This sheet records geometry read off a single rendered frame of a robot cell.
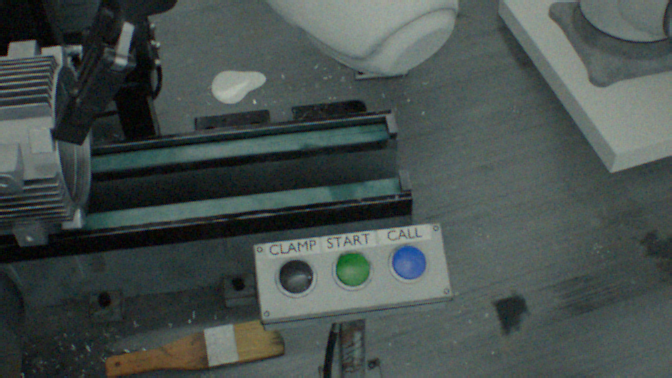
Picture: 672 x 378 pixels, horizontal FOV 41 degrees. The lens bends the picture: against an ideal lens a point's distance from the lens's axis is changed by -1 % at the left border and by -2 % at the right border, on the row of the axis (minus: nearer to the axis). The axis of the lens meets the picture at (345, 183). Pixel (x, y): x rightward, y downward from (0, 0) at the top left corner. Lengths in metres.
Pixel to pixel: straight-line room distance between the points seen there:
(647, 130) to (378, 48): 0.72
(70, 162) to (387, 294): 0.45
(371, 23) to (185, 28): 0.89
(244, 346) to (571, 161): 0.51
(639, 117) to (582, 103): 0.08
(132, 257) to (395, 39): 0.56
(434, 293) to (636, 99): 0.60
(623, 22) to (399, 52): 0.72
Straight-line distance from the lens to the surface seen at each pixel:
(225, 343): 1.08
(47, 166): 0.96
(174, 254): 1.07
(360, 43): 0.61
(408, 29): 0.61
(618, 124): 1.28
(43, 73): 0.97
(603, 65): 1.34
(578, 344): 1.10
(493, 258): 1.15
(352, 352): 0.94
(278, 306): 0.80
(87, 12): 1.47
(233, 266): 1.10
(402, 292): 0.81
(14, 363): 0.85
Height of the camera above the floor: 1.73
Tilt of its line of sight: 50 degrees down
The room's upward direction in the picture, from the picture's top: 2 degrees counter-clockwise
